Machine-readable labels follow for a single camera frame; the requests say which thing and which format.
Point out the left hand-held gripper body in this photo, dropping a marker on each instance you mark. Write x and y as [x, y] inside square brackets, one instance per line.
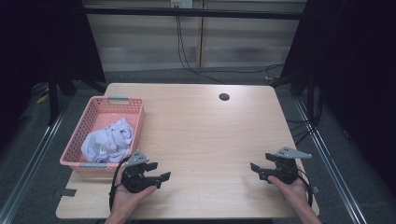
[137, 180]

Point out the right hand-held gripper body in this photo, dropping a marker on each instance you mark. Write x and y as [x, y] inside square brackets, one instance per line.
[285, 171]

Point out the lavender printed cloth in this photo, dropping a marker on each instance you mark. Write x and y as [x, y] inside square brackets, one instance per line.
[107, 143]

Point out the pink plastic basket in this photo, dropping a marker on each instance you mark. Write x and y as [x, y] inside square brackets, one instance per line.
[102, 116]

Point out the person's right hand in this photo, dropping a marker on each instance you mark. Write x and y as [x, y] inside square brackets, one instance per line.
[294, 193]

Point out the person's left hand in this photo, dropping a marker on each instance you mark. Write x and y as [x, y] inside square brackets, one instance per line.
[124, 200]

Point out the black tape piece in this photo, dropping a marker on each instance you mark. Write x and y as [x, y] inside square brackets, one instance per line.
[68, 192]

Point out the black metal stand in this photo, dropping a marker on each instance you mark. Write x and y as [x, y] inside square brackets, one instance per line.
[306, 90]
[54, 99]

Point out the black curtain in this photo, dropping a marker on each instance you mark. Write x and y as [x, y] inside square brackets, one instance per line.
[351, 62]
[40, 40]

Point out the black horizontal bar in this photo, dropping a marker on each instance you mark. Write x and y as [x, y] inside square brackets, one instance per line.
[193, 13]

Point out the white power outlet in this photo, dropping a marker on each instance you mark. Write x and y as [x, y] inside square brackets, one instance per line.
[181, 3]

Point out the metal floor rail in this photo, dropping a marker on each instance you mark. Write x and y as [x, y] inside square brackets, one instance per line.
[28, 174]
[330, 168]

